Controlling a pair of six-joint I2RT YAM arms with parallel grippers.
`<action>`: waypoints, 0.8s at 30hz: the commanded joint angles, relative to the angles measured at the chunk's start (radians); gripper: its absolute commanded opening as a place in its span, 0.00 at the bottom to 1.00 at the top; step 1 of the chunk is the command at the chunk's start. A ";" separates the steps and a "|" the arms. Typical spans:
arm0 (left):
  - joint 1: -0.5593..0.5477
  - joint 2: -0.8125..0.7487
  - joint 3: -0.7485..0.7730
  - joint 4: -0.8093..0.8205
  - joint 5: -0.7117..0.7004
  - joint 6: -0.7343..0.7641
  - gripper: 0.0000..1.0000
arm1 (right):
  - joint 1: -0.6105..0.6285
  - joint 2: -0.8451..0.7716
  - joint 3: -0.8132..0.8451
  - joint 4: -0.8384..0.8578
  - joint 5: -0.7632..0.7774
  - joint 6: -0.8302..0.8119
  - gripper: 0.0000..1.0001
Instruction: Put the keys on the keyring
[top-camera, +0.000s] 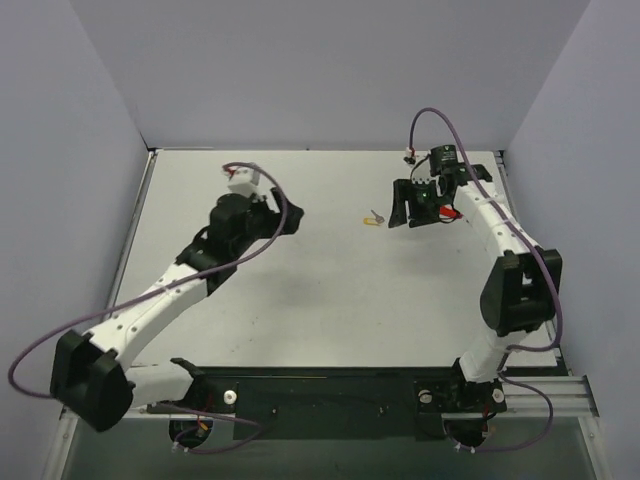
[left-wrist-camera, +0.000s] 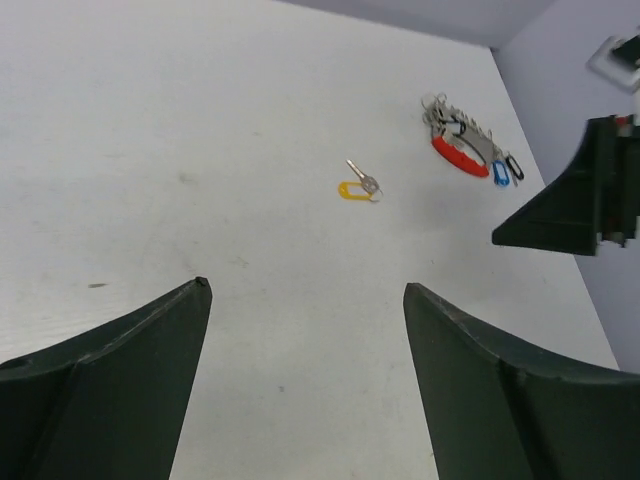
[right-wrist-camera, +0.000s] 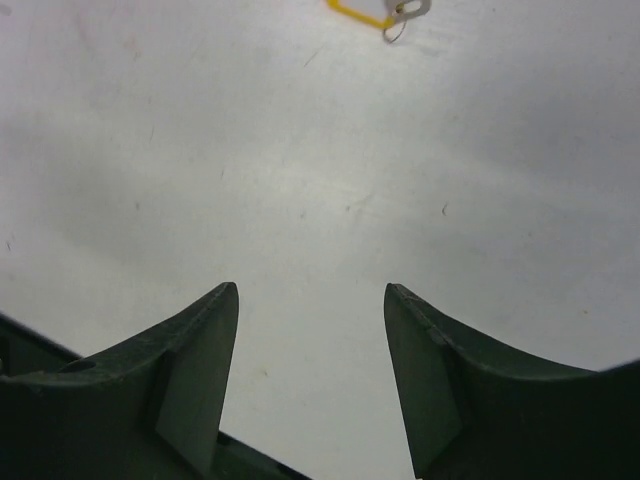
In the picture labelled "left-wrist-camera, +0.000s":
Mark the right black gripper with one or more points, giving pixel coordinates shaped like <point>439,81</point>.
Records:
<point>566,216</point>

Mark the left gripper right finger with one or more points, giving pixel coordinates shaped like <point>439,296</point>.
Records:
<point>499,407</point>

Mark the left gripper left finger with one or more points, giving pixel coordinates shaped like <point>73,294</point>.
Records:
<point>109,403</point>

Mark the black key tag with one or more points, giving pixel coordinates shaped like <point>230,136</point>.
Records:
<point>514,168</point>

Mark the red handled metal key organizer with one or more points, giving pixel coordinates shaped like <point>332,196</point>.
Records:
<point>459,138</point>

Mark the yellow tag key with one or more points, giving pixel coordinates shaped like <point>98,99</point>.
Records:
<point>365,188</point>

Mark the blue key tag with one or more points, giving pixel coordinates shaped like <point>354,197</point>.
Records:
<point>500,174</point>

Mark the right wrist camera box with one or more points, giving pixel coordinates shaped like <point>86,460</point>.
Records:
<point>617,61</point>

